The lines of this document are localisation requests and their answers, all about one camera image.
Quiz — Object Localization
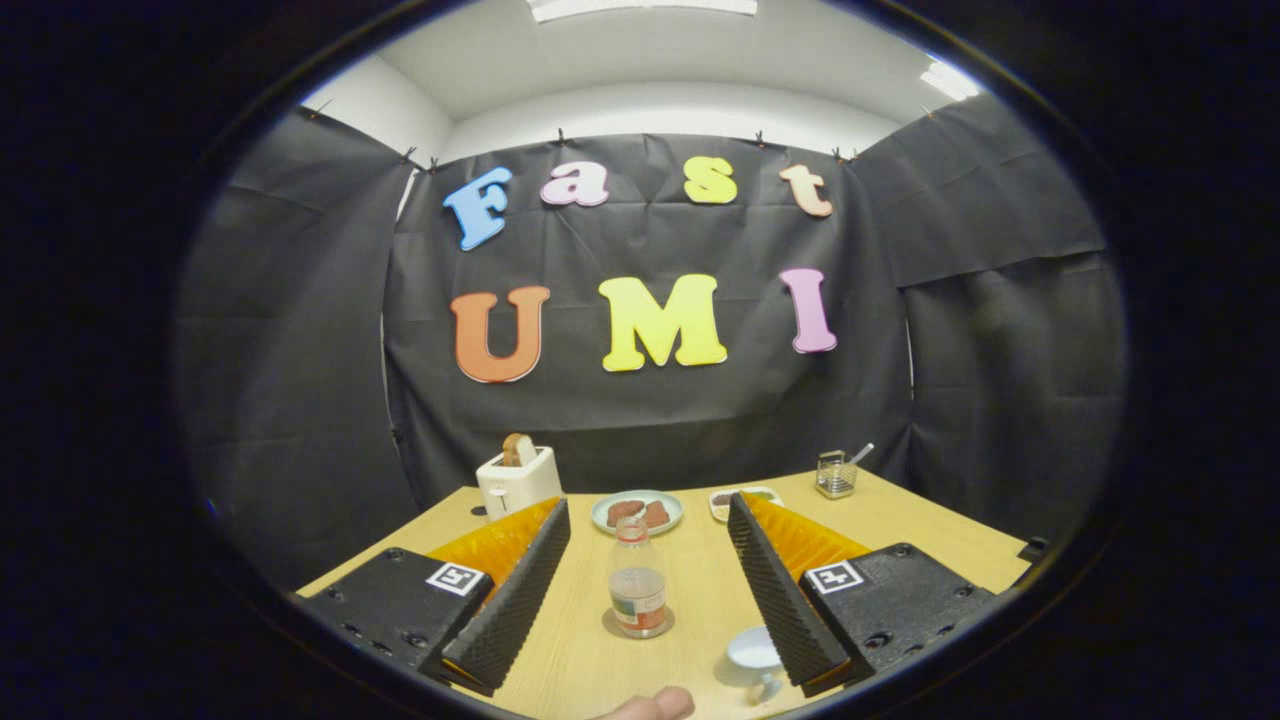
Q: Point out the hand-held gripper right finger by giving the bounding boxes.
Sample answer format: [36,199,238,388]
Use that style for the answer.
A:
[727,491,998,698]

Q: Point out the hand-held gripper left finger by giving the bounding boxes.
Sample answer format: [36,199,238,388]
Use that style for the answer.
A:
[295,497,571,698]

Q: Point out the white cup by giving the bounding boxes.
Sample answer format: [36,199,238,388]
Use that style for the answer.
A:
[725,626,786,704]

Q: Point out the brown round coaster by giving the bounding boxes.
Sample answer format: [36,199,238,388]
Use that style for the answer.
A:
[602,605,676,640]

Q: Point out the clear plastic juice bottle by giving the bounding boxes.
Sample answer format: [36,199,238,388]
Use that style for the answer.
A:
[608,517,669,636]

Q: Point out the wooden table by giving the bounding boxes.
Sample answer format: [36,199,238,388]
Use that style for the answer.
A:
[295,470,1031,720]

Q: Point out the small white dish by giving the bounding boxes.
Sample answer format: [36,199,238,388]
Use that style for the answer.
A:
[709,486,784,523]

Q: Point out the white toaster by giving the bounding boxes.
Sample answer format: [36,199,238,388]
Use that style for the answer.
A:
[476,446,563,521]

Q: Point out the pale green plate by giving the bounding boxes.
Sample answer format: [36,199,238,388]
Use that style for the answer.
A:
[591,489,684,537]

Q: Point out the clear glass jar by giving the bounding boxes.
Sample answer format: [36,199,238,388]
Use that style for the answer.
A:
[815,450,858,500]

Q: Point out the black backdrop cloth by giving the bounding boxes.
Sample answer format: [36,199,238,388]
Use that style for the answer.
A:
[170,92,1131,591]

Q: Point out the small ceiling light panel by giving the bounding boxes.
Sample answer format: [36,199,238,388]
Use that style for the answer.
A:
[920,62,981,101]

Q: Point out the large ceiling light panel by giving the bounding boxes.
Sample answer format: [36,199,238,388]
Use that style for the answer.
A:
[527,0,759,23]

